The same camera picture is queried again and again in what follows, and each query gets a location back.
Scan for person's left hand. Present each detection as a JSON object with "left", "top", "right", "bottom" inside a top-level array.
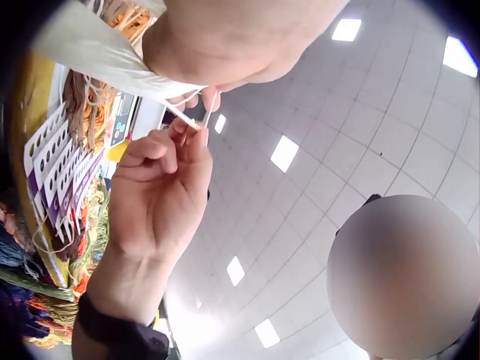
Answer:
[{"left": 142, "top": 0, "right": 353, "bottom": 113}]

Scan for person's right hand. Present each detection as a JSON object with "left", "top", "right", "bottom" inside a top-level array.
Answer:
[{"left": 106, "top": 117, "right": 214, "bottom": 261}]

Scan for person's right fingers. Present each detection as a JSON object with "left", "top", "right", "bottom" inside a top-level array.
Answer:
[{"left": 117, "top": 129, "right": 181, "bottom": 179}]

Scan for person's right thumb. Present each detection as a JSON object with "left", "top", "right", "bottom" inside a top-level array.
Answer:
[{"left": 179, "top": 127, "right": 214, "bottom": 190}]

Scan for person's left fingers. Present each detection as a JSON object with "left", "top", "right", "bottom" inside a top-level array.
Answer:
[{"left": 169, "top": 85, "right": 225, "bottom": 113}]

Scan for person's right index finger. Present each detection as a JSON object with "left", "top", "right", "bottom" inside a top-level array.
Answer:
[{"left": 166, "top": 117, "right": 198, "bottom": 146}]

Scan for cream yarn skein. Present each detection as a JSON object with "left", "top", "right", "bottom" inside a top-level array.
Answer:
[{"left": 32, "top": 0, "right": 222, "bottom": 131}]

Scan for grey device with coloured buttons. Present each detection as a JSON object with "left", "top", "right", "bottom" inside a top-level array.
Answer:
[{"left": 106, "top": 93, "right": 140, "bottom": 162}]

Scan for pile of orange brown yarn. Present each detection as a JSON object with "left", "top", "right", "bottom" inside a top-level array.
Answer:
[{"left": 62, "top": 0, "right": 159, "bottom": 150}]

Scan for row of white purple thread cards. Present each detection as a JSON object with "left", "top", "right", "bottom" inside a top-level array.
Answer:
[{"left": 24, "top": 105, "right": 106, "bottom": 242}]

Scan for yellow display board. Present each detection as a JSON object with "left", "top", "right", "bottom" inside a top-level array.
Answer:
[{"left": 10, "top": 52, "right": 75, "bottom": 290}]

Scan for pile of colourful yarn skeins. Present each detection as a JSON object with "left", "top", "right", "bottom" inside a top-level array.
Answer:
[{"left": 0, "top": 165, "right": 113, "bottom": 347}]

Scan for black wrist band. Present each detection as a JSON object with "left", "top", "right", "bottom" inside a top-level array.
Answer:
[{"left": 72, "top": 291, "right": 170, "bottom": 360}]

